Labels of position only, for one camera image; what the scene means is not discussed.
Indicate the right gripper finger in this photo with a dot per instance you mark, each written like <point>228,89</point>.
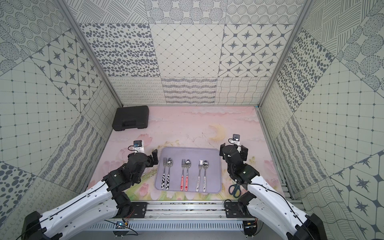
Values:
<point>221,150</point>
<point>244,152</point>

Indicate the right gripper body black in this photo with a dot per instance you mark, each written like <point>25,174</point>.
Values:
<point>230,170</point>

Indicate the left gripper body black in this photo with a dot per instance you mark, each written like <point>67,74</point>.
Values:
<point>151,158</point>

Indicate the cow pattern handle spoon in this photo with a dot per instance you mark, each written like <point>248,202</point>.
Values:
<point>169,165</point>

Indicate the white hello kitty spoon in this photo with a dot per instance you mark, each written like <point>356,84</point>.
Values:
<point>205,166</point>

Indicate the white hello kitty fork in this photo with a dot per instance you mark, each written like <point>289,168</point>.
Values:
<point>200,166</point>

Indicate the cow pattern handle fork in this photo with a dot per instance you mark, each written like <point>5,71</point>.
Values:
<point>165,161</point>

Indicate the pink strawberry handle spoon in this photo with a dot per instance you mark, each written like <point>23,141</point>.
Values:
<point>187,165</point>

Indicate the pink strawberry handle fork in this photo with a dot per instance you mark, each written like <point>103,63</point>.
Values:
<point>182,176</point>

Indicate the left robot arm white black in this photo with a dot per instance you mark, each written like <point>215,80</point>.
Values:
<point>105,200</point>

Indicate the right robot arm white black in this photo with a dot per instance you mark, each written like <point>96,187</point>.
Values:
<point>261,201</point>

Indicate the lavender plastic tray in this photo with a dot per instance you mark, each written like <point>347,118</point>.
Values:
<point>214,179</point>

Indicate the black plastic tool case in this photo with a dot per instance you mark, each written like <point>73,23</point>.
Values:
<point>131,118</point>

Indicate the green circuit board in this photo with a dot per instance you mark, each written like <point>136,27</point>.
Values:
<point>121,225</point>

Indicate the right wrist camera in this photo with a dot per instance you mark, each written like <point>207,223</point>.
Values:
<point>236,139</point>

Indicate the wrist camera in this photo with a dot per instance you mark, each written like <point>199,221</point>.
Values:
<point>138,146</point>
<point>236,139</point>

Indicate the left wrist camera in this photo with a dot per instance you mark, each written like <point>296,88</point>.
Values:
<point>138,146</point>

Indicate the blue handled scissors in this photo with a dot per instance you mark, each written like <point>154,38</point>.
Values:
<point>235,191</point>

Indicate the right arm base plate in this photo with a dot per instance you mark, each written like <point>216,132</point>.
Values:
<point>236,210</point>

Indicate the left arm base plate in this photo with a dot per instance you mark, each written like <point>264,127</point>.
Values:
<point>136,209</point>

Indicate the aluminium mounting rail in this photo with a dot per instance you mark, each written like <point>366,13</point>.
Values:
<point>188,211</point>

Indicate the white vented cable duct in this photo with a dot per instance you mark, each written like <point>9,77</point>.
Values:
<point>141,226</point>

